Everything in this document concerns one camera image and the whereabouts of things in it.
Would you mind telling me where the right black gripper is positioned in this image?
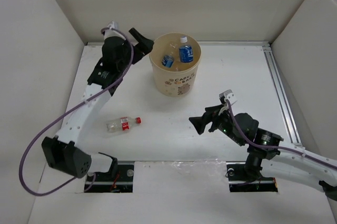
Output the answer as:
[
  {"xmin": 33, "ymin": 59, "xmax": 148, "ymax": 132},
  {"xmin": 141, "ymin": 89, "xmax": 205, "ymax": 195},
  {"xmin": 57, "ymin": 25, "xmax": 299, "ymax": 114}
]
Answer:
[{"xmin": 189, "ymin": 103, "xmax": 245, "ymax": 146}]

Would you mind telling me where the small blue label bottle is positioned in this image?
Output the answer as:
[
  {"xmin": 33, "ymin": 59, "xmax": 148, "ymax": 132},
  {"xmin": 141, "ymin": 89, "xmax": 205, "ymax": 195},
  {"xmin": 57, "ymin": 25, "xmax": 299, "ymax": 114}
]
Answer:
[{"xmin": 162, "ymin": 54, "xmax": 174, "ymax": 68}]

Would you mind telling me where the beige capybara paper bin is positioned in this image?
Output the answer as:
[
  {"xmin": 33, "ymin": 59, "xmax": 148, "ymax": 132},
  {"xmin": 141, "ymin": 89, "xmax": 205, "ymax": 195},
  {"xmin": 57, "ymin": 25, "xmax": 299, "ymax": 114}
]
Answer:
[{"xmin": 149, "ymin": 33, "xmax": 201, "ymax": 97}]

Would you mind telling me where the large blue label bottle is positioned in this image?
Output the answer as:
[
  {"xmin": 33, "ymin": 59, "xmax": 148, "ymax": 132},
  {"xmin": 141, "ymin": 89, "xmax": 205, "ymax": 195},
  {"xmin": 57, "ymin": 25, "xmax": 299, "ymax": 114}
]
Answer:
[{"xmin": 179, "ymin": 36, "xmax": 194, "ymax": 63}]

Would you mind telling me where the red label cola bottle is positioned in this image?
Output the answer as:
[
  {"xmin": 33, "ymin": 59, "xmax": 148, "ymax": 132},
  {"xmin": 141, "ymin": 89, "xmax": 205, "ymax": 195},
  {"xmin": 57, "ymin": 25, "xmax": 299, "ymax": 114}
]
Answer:
[{"xmin": 106, "ymin": 117, "xmax": 142, "ymax": 133}]

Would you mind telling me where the clear plastic bottle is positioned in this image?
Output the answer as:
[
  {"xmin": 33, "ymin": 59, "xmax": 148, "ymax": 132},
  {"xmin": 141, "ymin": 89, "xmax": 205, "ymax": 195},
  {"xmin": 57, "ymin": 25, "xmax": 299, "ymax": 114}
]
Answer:
[{"xmin": 166, "ymin": 42, "xmax": 179, "ymax": 57}]

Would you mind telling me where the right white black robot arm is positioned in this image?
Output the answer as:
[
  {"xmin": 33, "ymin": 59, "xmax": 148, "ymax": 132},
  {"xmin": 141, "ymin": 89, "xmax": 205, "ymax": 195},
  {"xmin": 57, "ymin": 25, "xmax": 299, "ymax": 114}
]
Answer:
[{"xmin": 189, "ymin": 104, "xmax": 336, "ymax": 200}]

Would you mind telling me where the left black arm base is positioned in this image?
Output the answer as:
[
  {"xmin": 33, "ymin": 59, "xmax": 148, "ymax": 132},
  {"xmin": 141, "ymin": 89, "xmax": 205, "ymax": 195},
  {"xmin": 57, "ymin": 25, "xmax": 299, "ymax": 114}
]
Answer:
[{"xmin": 84, "ymin": 162, "xmax": 134, "ymax": 193}]

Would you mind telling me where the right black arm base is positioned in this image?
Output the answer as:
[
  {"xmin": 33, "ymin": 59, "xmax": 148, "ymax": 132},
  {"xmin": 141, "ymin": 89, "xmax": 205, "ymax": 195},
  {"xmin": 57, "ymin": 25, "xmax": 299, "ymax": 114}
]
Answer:
[{"xmin": 225, "ymin": 162, "xmax": 278, "ymax": 192}]

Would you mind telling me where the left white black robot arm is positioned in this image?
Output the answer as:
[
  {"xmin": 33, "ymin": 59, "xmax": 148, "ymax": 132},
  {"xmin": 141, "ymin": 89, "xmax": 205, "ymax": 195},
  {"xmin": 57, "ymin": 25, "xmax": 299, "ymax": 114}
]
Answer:
[{"xmin": 42, "ymin": 27, "xmax": 154, "ymax": 180}]

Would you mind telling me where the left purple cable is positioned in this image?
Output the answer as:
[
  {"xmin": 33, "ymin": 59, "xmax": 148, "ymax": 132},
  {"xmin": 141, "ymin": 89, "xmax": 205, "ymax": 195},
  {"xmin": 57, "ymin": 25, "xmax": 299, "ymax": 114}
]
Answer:
[{"xmin": 18, "ymin": 26, "xmax": 136, "ymax": 197}]

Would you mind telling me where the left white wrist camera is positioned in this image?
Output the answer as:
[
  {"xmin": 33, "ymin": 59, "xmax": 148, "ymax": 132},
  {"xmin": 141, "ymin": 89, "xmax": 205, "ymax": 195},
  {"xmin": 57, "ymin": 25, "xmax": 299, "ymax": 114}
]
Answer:
[{"xmin": 101, "ymin": 21, "xmax": 120, "ymax": 39}]

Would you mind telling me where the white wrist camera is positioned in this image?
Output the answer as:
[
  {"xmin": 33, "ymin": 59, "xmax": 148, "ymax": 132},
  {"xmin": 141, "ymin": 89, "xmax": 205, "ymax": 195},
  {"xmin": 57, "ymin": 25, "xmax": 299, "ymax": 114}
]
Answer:
[
  {"xmin": 219, "ymin": 89, "xmax": 237, "ymax": 105},
  {"xmin": 101, "ymin": 21, "xmax": 120, "ymax": 39}
]

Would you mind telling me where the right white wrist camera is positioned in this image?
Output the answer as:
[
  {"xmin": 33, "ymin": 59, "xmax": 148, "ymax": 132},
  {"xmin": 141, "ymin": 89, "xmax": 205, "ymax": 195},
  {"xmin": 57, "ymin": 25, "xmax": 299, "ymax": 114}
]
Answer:
[{"xmin": 219, "ymin": 89, "xmax": 237, "ymax": 105}]

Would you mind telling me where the aluminium rail frame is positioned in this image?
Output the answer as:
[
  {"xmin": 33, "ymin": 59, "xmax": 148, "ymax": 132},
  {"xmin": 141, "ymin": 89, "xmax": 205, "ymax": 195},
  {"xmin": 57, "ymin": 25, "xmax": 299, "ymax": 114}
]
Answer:
[{"xmin": 85, "ymin": 43, "xmax": 301, "ymax": 161}]

